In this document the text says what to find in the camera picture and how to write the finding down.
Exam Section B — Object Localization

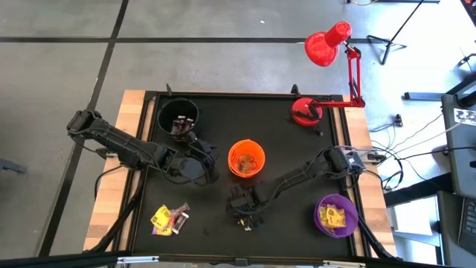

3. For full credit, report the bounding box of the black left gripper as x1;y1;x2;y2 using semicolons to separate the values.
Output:
163;130;221;186

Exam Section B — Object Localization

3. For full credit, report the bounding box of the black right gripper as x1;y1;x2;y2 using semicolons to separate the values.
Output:
225;184;268;230

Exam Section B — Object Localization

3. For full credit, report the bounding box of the orange pumpkin face bucket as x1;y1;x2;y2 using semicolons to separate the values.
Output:
227;139;266;179

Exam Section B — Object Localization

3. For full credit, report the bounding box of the purple plastic bucket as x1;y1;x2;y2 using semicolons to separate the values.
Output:
313;193;359;239

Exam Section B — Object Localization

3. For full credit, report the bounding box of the brown wrapped candy pile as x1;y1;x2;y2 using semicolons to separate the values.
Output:
237;154;260;175

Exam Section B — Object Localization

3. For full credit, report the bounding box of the black pumpkin face bucket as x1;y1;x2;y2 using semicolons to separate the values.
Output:
156;97;201;143

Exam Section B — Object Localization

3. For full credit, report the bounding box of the red desk lamp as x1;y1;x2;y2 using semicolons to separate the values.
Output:
290;21;366;128

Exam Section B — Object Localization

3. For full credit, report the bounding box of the gray furniture foot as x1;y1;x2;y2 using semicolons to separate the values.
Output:
0;158;29;175

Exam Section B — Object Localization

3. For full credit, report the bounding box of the black tripod stand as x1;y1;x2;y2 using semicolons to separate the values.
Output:
366;0;427;66

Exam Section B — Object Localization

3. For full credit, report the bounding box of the black desk base bar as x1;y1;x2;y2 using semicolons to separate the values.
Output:
403;72;476;102

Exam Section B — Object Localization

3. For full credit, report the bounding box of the gray desk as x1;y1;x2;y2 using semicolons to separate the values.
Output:
440;92;476;199

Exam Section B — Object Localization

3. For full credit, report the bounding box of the dark laptop keyboard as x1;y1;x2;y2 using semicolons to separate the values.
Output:
457;197;476;258

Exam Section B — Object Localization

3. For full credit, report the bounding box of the white printed paper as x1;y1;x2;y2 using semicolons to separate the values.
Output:
453;107;476;127

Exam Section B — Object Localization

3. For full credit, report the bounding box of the gray chair base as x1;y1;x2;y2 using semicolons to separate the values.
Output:
456;51;476;70

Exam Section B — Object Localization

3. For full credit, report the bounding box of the silver frame bracket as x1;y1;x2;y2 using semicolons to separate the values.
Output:
322;260;366;268
117;255;160;265

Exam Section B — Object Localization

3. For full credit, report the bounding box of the black aluminium table frame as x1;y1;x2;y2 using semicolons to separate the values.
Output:
0;83;405;268

